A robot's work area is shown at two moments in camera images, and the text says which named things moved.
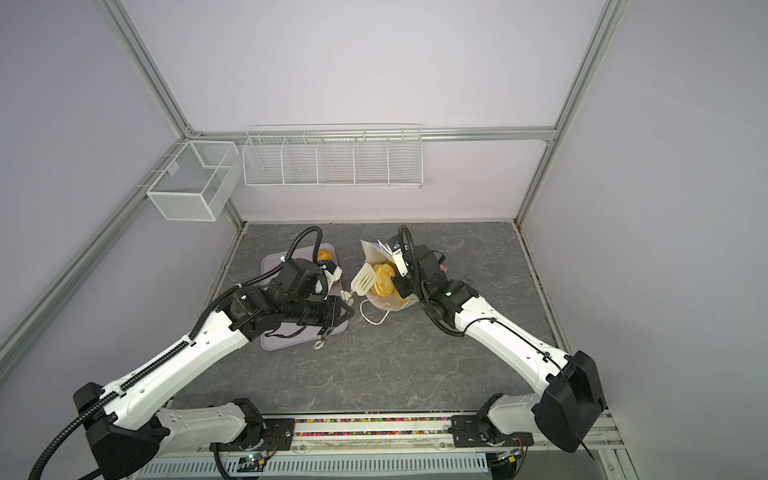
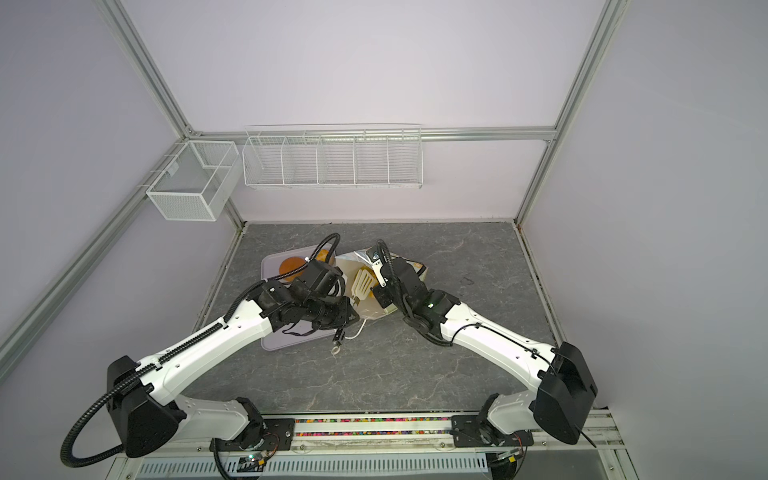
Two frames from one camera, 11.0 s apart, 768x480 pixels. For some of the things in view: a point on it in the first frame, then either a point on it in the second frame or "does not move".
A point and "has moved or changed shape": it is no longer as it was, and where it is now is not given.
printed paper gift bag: x=376 y=256 has moved or changed shape
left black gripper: x=333 y=316 does not move
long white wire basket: x=383 y=156 does not move
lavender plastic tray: x=278 y=338 does not move
